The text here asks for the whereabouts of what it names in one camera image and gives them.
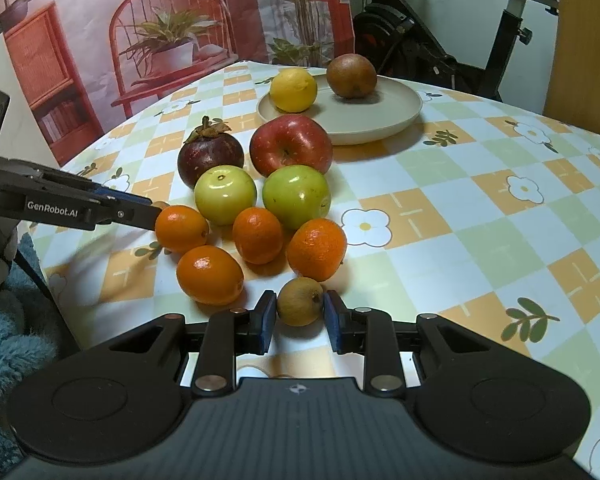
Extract orange tangerine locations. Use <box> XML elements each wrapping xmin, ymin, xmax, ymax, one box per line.
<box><xmin>176</xmin><ymin>245</ymin><xmax>244</xmax><ymax>307</ymax></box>
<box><xmin>287</xmin><ymin>218</ymin><xmax>348</xmax><ymax>282</ymax></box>
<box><xmin>232</xmin><ymin>207</ymin><xmax>284</xmax><ymax>264</ymax></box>
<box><xmin>155</xmin><ymin>205</ymin><xmax>209</xmax><ymax>254</ymax></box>

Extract small brown longan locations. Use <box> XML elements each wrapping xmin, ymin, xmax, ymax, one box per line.
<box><xmin>277</xmin><ymin>278</ymin><xmax>324</xmax><ymax>327</ymax></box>

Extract green apple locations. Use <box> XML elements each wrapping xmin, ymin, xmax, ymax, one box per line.
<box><xmin>262</xmin><ymin>165</ymin><xmax>332</xmax><ymax>231</ymax></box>
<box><xmin>194</xmin><ymin>165</ymin><xmax>257</xmax><ymax>226</ymax></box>

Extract dark purple mangosteen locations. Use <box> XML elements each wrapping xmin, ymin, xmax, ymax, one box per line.
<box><xmin>178</xmin><ymin>116</ymin><xmax>245</xmax><ymax>188</ymax></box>

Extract yellow lemon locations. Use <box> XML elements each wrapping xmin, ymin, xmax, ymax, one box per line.
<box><xmin>270</xmin><ymin>67</ymin><xmax>317</xmax><ymax>114</ymax></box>

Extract brownish red apple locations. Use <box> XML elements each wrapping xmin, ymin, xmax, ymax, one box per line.
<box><xmin>326</xmin><ymin>53</ymin><xmax>377</xmax><ymax>99</ymax></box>

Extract teal fluffy blanket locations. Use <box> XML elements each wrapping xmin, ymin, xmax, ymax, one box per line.
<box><xmin>0</xmin><ymin>231</ymin><xmax>71</xmax><ymax>478</ymax></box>

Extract red printed backdrop cloth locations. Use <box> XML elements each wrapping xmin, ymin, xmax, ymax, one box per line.
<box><xmin>0</xmin><ymin>0</ymin><xmax>354</xmax><ymax>162</ymax></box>

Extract checkered floral tablecloth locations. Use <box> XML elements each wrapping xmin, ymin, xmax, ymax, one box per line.
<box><xmin>29</xmin><ymin>62</ymin><xmax>600</xmax><ymax>478</ymax></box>

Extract beige round plate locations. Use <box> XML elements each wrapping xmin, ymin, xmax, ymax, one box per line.
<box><xmin>257</xmin><ymin>73</ymin><xmax>422</xmax><ymax>145</ymax></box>

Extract black exercise bike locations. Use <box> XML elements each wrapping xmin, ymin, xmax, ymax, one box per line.
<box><xmin>353</xmin><ymin>0</ymin><xmax>558</xmax><ymax>112</ymax></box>

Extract wooden door panel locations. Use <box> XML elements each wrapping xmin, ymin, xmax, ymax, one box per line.
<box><xmin>544</xmin><ymin>0</ymin><xmax>600</xmax><ymax>134</ymax></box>

